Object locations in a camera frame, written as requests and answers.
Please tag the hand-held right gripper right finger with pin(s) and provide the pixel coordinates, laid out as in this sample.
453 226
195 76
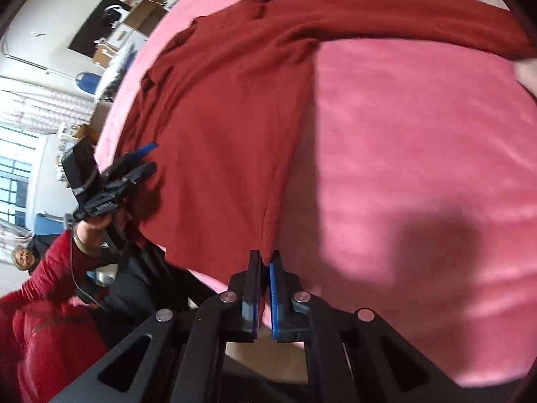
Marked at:
275 302

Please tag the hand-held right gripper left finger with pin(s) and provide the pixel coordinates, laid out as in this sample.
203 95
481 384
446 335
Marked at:
251 289

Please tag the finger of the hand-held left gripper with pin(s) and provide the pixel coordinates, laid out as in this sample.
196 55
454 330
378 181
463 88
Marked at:
147 149
140 171

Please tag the dark red sweater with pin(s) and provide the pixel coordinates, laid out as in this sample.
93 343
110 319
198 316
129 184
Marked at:
226 126

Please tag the person's left forearm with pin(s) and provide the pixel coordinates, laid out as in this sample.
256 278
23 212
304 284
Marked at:
46 268

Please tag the person's left hand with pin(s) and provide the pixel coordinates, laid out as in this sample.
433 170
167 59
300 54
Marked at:
90 233

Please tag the window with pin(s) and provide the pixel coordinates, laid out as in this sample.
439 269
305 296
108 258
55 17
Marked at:
14 176

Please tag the patterned curtain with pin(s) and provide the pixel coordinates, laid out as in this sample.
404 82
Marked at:
46 109

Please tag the blue chair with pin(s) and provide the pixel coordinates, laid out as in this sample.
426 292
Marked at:
89 84

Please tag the cardboard box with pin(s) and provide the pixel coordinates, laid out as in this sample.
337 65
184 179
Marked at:
144 12

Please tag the pink bed blanket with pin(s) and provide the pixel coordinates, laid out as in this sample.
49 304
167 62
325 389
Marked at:
398 176

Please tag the person's red top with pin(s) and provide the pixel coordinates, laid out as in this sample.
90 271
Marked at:
50 344

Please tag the pale pink cloth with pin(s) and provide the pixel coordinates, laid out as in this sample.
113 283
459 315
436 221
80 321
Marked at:
527 76

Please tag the black wall television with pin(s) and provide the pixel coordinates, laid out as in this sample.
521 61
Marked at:
94 25

